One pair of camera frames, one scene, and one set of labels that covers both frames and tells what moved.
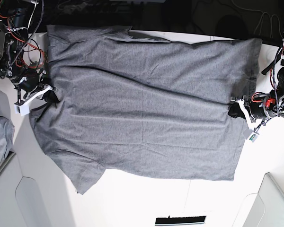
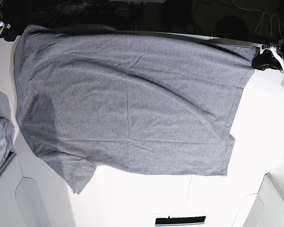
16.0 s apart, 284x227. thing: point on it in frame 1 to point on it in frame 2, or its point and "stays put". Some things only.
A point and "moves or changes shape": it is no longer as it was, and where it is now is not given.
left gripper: (34, 88) to (10, 35)
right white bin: (271, 207) stays put
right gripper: (255, 105) to (267, 59)
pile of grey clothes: (2, 126) stays put
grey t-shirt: (137, 105) moves or changes shape
